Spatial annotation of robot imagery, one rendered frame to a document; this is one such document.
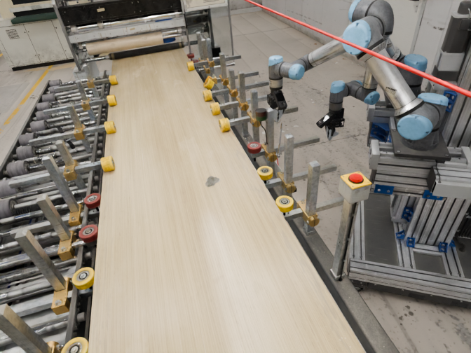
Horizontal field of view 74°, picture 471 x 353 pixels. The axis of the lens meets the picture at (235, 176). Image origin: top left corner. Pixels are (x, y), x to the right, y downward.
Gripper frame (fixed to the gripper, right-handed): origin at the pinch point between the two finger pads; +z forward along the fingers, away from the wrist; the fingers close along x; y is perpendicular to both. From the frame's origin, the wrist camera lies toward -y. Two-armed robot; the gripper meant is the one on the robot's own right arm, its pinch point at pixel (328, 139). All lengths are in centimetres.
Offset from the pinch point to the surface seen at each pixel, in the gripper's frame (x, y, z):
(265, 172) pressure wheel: -27, -51, -7
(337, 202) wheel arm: -51, -24, 1
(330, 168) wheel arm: -26.3, -13.3, 1.0
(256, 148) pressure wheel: -3.6, -48.1, -7.7
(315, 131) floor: 137, 69, 82
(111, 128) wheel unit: 50, -129, -12
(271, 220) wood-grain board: -59, -60, -7
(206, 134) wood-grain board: 24, -72, -7
